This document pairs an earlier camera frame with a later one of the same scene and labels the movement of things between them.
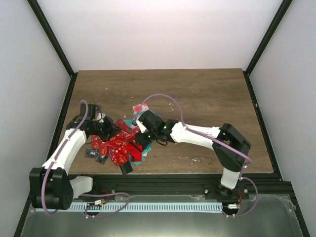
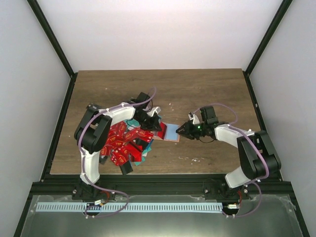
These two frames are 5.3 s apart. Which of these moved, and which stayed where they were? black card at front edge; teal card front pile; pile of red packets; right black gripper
Moved: right black gripper
Stayed: black card at front edge; pile of red packets; teal card front pile
